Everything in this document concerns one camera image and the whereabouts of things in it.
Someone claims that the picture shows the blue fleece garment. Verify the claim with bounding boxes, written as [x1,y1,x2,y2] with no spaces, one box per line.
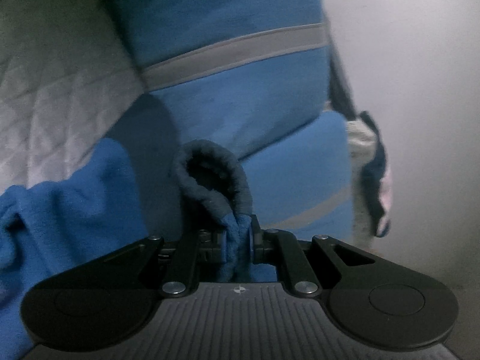
[0,138,280,351]

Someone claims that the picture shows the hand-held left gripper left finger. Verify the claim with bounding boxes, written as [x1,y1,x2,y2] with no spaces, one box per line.
[100,228,227,298]

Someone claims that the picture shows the blue pillow with grey stripes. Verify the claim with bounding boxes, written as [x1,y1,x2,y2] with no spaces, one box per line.
[238,110,355,256]
[99,0,332,160]

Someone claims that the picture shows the grey quilted bedspread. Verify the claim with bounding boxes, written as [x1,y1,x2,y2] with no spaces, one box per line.
[0,0,177,196]

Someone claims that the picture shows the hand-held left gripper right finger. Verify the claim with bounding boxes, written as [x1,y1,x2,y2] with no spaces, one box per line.
[248,214,376,298]

